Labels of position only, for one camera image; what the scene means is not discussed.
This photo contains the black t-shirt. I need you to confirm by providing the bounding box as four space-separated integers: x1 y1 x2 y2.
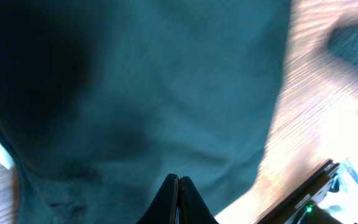
0 0 291 224

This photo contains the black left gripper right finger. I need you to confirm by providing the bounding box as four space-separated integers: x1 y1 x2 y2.
178 177 218 224

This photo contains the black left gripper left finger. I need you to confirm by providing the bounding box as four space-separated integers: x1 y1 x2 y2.
137 174 179 224

